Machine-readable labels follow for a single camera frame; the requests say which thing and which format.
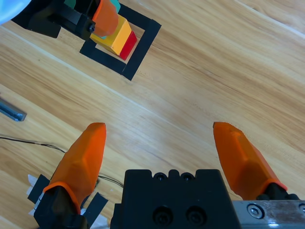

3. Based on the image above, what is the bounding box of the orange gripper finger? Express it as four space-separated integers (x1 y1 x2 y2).
213 121 300 201
33 122 107 229

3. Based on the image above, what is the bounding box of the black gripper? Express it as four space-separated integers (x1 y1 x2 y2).
10 0 119 40

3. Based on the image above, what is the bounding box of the yellow wooden cube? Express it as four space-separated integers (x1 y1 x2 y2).
90 15 133 56

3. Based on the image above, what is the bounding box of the red wooden cube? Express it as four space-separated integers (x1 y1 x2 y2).
119 31 138 61

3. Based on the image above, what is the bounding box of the black tape square outline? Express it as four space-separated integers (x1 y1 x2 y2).
79 3 162 81

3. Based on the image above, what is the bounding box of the black tape strip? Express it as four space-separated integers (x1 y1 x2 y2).
27 174 52 205
82 192 110 223

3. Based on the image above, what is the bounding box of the white paper scrap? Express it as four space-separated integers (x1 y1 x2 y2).
80 207 107 229
27 174 40 217

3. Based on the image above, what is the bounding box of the aluminium profile bar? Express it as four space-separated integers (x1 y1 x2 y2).
0 97 28 123

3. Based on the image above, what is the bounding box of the thin black table wire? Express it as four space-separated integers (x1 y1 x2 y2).
0 135 125 189

